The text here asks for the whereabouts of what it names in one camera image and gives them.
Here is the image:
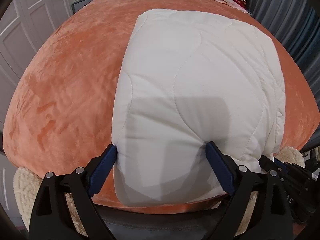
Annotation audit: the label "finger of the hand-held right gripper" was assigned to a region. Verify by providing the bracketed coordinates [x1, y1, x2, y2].
[274, 157, 313, 178]
[259, 155, 285, 179]

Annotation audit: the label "red patterned cloth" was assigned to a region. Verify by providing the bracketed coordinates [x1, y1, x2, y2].
[229, 0, 252, 13]

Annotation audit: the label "grey pleated curtain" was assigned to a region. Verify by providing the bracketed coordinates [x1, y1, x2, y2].
[247, 0, 320, 153]

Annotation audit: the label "dark bedside table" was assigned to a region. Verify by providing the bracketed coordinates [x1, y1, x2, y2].
[72, 0, 98, 15]

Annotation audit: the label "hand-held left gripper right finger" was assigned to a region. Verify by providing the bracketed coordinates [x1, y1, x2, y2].
[200, 141, 293, 240]

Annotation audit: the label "white quilted jacket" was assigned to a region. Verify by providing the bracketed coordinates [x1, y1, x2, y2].
[112, 9, 286, 207]

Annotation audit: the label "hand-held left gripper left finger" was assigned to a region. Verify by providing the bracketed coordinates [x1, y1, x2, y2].
[29, 144, 118, 240]

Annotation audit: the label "orange plush blanket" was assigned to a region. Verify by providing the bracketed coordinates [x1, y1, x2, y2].
[4, 0, 313, 213]

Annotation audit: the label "white wardrobe doors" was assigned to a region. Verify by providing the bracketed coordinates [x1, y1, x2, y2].
[0, 0, 83, 155]

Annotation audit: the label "cream fleece cloth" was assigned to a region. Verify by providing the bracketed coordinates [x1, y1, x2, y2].
[12, 145, 306, 240]

